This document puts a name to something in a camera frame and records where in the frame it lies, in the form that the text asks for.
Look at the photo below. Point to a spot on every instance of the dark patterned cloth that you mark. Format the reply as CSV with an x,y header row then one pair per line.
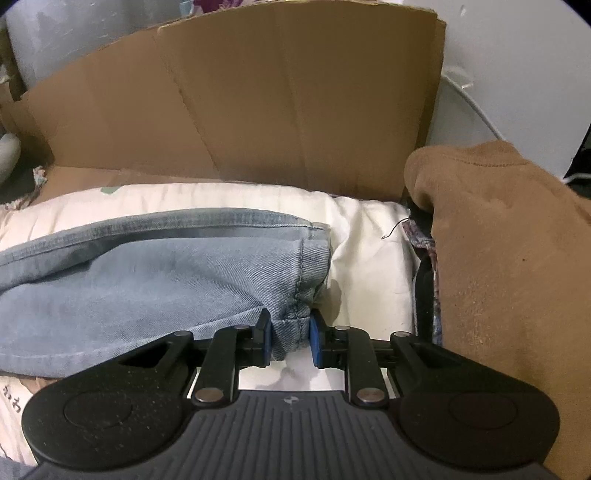
x,y
425,295

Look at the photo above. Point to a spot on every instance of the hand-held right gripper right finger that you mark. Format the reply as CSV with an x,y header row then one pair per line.
x,y
315,344

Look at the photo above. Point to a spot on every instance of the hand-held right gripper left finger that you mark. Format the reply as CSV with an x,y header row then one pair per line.
x,y
264,341

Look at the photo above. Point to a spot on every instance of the floral patterned cloth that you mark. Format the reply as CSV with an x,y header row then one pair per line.
x,y
39,180

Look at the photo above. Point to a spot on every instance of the brown sweater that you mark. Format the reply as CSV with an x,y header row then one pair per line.
x,y
508,277

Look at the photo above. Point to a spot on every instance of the purple printed packet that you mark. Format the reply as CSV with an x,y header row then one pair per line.
x,y
221,5

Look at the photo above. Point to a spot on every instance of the blue denim pants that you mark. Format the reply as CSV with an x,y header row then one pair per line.
x,y
161,286

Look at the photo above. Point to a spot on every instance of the flattened brown cardboard sheet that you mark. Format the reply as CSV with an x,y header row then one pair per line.
x,y
277,101

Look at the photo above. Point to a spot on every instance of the grey upright mattress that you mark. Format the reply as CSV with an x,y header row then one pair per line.
x,y
69,41

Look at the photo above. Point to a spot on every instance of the cream bear print blanket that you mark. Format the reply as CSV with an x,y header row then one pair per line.
x,y
369,258

